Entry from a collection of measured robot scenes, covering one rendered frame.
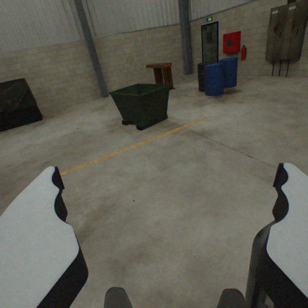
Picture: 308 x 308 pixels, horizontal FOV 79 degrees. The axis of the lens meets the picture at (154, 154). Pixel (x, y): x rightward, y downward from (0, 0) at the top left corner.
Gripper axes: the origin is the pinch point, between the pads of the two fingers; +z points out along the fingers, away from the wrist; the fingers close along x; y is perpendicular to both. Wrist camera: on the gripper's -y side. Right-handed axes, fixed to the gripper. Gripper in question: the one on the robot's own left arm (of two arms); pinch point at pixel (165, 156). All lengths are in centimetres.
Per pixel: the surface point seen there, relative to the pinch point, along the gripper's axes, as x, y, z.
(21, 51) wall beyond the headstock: -518, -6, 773
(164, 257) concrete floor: 0, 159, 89
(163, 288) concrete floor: 0, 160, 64
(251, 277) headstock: 22, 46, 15
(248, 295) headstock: 23, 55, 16
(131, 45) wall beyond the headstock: -133, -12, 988
